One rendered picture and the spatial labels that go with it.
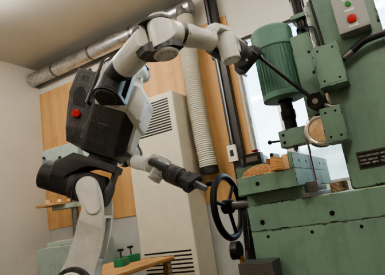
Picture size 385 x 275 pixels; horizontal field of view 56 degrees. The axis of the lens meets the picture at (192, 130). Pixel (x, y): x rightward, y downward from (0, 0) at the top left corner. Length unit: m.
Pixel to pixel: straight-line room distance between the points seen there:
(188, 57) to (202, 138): 0.71
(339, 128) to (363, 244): 0.37
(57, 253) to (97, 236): 1.92
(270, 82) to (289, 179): 0.44
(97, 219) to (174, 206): 1.55
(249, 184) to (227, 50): 0.46
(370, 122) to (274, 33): 0.51
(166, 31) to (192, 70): 2.00
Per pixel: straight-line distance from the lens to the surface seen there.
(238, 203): 1.57
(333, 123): 1.28
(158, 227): 2.98
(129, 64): 1.16
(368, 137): 1.35
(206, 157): 2.86
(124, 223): 3.59
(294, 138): 1.47
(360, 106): 1.37
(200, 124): 2.92
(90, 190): 1.39
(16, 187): 4.15
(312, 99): 1.34
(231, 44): 1.24
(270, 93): 1.48
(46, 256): 3.41
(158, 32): 1.09
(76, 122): 1.43
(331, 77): 1.32
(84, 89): 1.46
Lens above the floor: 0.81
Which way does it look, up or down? 12 degrees up
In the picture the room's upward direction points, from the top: 9 degrees counter-clockwise
